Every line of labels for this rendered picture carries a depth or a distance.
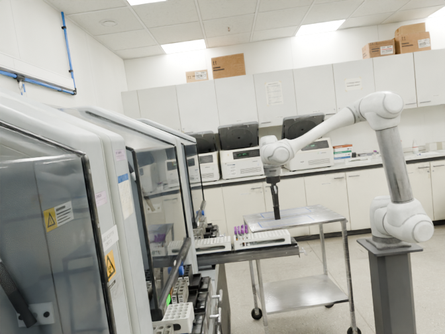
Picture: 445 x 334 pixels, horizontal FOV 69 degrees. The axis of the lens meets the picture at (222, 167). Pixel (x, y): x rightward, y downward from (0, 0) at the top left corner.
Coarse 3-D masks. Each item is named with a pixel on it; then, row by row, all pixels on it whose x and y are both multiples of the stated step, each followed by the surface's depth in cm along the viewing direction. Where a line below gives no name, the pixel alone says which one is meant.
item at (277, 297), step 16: (304, 208) 240; (320, 208) 234; (256, 224) 214; (272, 224) 209; (288, 224) 204; (304, 224) 201; (320, 224) 202; (256, 288) 239; (272, 288) 236; (288, 288) 233; (304, 288) 230; (320, 288) 227; (336, 288) 224; (256, 304) 247; (272, 304) 214; (288, 304) 212; (304, 304) 209; (320, 304) 208; (352, 304) 208; (352, 320) 208
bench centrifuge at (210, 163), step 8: (192, 136) 414; (200, 136) 417; (208, 136) 418; (200, 144) 436; (208, 144) 436; (216, 144) 438; (200, 152) 454; (208, 152) 418; (216, 152) 410; (200, 160) 405; (208, 160) 404; (216, 160) 404; (208, 168) 402; (216, 168) 402; (208, 176) 404; (216, 176) 403
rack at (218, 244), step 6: (198, 240) 180; (204, 240) 178; (210, 240) 178; (216, 240) 176; (222, 240) 174; (228, 240) 173; (198, 246) 171; (204, 246) 171; (210, 246) 171; (216, 246) 181; (222, 246) 180; (228, 246) 170; (198, 252) 171; (204, 252) 171
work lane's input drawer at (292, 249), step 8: (232, 248) 174; (256, 248) 169; (264, 248) 169; (272, 248) 169; (280, 248) 168; (288, 248) 168; (296, 248) 168; (200, 256) 171; (208, 256) 169; (216, 256) 169; (224, 256) 169; (232, 256) 169; (240, 256) 169; (248, 256) 169; (256, 256) 169; (264, 256) 169; (272, 256) 168; (280, 256) 168; (200, 264) 170; (208, 264) 170
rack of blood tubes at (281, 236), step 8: (264, 232) 179; (272, 232) 177; (280, 232) 175; (288, 232) 173; (240, 240) 170; (248, 240) 170; (256, 240) 170; (264, 240) 180; (272, 240) 179; (280, 240) 179; (288, 240) 169; (240, 248) 170; (248, 248) 170
